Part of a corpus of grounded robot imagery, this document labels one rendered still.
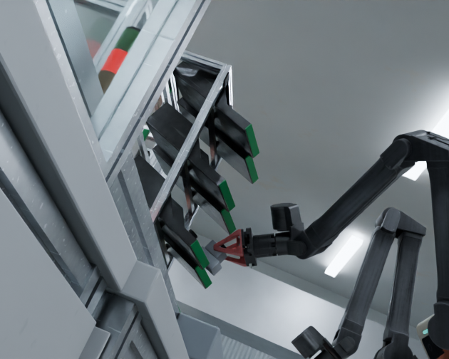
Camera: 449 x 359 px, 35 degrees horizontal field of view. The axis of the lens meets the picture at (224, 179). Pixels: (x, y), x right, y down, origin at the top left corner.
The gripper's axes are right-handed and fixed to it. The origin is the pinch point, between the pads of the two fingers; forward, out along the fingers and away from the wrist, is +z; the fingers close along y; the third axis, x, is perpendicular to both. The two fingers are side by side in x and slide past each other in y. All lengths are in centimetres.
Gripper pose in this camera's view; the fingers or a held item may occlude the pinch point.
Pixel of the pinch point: (218, 251)
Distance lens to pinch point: 182.5
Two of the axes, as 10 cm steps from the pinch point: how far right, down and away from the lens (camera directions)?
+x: 0.6, 8.7, -4.9
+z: -9.9, 1.2, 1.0
